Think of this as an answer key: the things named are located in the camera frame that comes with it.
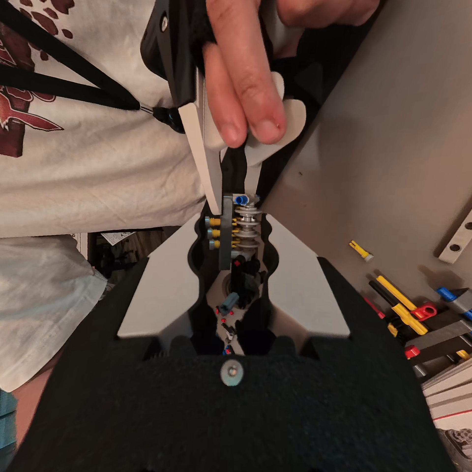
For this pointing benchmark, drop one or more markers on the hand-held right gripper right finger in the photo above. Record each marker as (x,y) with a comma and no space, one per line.
(306,295)

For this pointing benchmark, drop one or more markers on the grey toy beam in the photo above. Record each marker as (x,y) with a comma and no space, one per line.
(457,239)

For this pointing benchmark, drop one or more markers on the person's bare leg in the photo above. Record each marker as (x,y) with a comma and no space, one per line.
(33,398)

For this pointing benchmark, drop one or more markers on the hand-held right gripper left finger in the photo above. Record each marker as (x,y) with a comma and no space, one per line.
(162,295)

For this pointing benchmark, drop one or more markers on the building instruction booklet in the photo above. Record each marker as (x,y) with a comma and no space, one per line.
(453,405)

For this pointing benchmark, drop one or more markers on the black toy gear assembly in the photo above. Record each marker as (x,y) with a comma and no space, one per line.
(227,236)

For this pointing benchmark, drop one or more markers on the partly built toy chassis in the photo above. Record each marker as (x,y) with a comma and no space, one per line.
(442,328)

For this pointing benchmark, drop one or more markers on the single yellow toy pin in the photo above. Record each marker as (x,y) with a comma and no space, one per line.
(359,250)

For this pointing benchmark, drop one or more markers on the person's left hand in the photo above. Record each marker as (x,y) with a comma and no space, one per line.
(239,73)

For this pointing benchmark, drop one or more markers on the black badge reel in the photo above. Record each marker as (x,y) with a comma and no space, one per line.
(169,118)

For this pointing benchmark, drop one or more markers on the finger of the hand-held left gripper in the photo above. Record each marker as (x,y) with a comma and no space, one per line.
(253,180)
(206,166)

